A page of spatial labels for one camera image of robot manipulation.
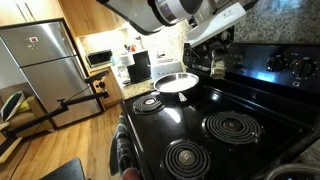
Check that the red hanging kitchen towel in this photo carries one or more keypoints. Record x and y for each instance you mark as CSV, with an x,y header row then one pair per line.
x,y
131,174

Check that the small orange container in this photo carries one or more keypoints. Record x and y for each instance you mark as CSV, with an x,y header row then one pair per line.
x,y
133,48

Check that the black chair seat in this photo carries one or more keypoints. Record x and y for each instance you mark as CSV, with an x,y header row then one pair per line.
x,y
65,171

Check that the black coil stove burner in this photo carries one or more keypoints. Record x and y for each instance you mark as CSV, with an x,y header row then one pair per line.
x,y
213,128
173,160
146,104

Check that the beige couch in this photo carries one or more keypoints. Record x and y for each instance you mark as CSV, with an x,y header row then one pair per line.
x,y
23,121

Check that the oregano leaves spice jar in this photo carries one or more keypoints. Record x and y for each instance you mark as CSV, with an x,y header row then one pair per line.
x,y
218,68

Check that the white toaster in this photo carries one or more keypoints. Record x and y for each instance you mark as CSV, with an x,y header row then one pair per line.
x,y
165,70

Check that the yellow cushion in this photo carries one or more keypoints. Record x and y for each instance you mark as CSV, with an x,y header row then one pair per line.
x,y
23,106

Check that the low wooden side table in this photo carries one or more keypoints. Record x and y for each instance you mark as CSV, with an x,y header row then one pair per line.
x,y
8,150

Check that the wooden upper kitchen cabinets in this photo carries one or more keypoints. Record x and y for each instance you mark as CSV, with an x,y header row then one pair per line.
x,y
86,16

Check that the black coffee maker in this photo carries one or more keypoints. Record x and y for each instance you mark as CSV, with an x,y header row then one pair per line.
x,y
140,66

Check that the stainless steel refrigerator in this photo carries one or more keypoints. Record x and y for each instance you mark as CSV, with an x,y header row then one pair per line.
x,y
53,76

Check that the grey hanging kitchen towel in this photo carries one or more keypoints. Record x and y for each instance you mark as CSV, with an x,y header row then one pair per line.
x,y
125,146

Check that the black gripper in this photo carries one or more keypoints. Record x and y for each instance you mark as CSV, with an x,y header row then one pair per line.
x,y
221,40

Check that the black electric stove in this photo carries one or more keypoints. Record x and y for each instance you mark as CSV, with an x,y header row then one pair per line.
x,y
186,120

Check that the white paper towel roll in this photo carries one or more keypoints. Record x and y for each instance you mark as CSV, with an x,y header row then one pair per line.
x,y
126,60

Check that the wooden base cabinet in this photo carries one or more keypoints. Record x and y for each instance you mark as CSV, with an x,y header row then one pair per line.
x,y
111,88

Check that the silver microwave oven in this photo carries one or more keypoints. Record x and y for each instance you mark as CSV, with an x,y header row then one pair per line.
x,y
98,58

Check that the black stove control knob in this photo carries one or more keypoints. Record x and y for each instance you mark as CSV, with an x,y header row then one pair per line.
x,y
276,63
305,68

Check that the glass pot lid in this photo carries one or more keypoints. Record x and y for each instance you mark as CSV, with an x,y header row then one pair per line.
x,y
290,168

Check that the striped blue cushion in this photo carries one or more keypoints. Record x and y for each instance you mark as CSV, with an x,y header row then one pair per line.
x,y
10,105

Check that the white bowl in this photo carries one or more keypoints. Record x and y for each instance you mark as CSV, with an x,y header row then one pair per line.
x,y
175,82

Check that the red white fridge magnet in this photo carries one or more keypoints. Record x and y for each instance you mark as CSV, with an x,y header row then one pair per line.
x,y
33,39

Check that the black articulated camera stand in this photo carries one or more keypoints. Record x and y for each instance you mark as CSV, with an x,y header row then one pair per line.
x,y
36,120

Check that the wooden cabinets above refrigerator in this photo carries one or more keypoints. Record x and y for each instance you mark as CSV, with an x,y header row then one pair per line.
x,y
40,8

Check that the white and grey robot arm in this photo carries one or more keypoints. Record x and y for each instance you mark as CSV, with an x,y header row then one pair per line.
x,y
140,13

